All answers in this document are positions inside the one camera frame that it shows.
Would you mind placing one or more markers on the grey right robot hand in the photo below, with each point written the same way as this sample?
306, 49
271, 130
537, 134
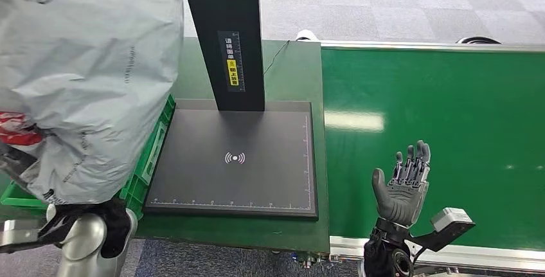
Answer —
402, 198

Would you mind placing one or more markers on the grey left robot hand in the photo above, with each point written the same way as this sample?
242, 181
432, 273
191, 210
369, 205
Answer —
15, 164

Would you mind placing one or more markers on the grey package with red print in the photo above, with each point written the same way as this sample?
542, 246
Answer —
85, 75

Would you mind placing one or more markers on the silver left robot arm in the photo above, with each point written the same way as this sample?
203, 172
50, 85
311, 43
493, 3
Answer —
81, 234

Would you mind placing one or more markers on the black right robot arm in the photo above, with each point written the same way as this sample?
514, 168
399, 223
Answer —
383, 253

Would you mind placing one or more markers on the green plastic basket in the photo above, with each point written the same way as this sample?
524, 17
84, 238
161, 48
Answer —
147, 168

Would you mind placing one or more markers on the black weighing scale platform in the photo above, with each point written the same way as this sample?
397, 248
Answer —
238, 181

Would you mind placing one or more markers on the green conveyor belt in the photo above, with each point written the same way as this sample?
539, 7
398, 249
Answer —
447, 96

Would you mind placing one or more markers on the white round object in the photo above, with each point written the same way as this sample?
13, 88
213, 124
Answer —
306, 35

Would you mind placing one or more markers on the black yellow column label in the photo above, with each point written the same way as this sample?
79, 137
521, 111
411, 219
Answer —
232, 62

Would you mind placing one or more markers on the black scale column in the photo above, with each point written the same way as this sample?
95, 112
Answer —
225, 11

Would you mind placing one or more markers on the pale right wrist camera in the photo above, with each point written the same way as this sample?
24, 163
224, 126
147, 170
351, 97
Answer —
449, 222

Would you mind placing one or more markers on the aluminium conveyor frame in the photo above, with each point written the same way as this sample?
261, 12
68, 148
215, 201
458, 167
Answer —
468, 259

